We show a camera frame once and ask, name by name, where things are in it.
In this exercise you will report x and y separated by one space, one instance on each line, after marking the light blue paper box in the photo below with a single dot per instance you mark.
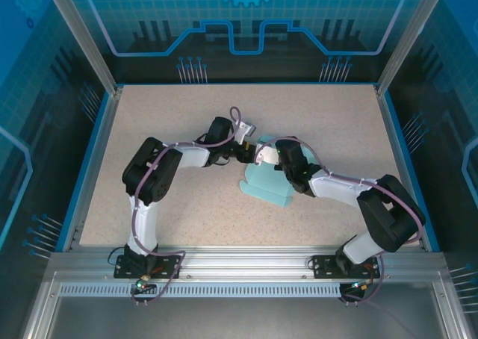
265 184

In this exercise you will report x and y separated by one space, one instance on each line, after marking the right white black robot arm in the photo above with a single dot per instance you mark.
392 212

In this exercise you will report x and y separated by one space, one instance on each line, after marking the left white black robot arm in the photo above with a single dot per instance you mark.
149 174

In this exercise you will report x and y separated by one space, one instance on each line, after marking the connector with green light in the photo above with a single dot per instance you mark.
360 286
142 283

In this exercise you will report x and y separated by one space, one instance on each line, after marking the grey metal base panel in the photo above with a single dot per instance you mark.
239 316

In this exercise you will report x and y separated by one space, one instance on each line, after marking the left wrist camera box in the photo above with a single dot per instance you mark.
246 130

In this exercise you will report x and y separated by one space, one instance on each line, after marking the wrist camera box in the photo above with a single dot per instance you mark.
267 155
246 130

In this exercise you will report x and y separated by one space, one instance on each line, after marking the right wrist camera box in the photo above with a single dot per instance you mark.
267 155

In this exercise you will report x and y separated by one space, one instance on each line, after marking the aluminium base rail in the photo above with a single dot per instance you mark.
242 260

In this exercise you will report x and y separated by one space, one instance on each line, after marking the aluminium side rail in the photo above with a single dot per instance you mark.
101 145
394 145

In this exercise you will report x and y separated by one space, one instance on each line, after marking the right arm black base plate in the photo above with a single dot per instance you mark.
321 267

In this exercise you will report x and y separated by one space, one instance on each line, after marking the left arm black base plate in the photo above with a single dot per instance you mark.
170 268

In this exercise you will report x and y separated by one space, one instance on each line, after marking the aluminium frame post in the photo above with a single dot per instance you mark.
86 36
407 36

